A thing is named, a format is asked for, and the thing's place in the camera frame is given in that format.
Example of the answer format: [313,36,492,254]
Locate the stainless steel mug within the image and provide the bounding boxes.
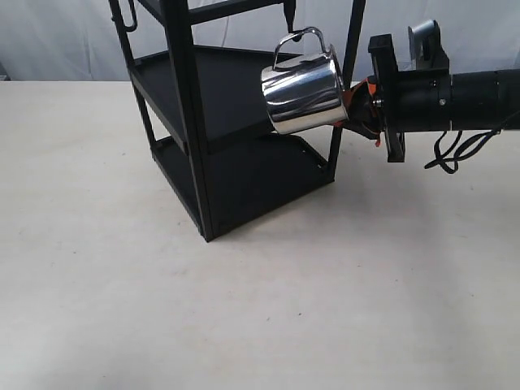
[261,27,348,135]

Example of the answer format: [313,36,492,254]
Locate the black cable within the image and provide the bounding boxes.
[424,128,503,175]

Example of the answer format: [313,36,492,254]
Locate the black double hook right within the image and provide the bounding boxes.
[283,0,297,34]

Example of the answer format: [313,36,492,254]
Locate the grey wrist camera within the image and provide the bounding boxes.
[408,19,449,70]

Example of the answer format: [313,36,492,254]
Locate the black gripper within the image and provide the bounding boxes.
[336,34,451,163]

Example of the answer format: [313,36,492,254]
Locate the black three-tier shelf rack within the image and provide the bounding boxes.
[110,1,342,241]

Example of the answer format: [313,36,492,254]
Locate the black hook left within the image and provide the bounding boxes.
[110,0,138,32]

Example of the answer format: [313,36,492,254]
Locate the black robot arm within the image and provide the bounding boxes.
[339,34,519,174]

